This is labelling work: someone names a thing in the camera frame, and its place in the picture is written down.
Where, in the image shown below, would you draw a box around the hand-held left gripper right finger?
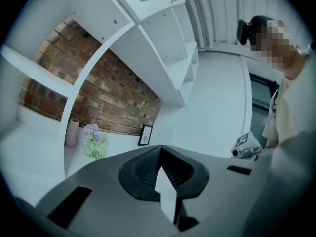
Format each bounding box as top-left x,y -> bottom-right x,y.
161,144 -> 210,199

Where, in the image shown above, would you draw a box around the person's head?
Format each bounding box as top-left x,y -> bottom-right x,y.
247,15 -> 297,80

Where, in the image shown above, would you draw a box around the black framed picture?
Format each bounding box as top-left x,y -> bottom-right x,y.
137,124 -> 154,147

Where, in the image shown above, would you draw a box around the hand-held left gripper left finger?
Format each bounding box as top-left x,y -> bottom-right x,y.
118,144 -> 163,202

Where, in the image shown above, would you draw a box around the purple artificial flowers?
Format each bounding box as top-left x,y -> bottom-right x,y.
82,123 -> 109,161

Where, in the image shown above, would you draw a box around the black framed glass door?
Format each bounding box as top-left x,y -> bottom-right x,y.
248,72 -> 280,143

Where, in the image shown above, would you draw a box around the person's right forearm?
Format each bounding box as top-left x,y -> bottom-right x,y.
266,138 -> 281,150

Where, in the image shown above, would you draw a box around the black head-worn camera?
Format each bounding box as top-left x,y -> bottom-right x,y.
236,19 -> 253,47

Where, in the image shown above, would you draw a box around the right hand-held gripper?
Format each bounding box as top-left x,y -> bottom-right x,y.
231,131 -> 263,161

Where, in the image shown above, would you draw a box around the person's beige shirt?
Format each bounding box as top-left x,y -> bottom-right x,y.
261,64 -> 316,150

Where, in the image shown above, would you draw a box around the pink vase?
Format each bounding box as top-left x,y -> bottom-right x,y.
64,118 -> 80,148

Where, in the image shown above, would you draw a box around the white hutch shelf unit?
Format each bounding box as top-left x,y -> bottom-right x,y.
0,0 -> 201,180

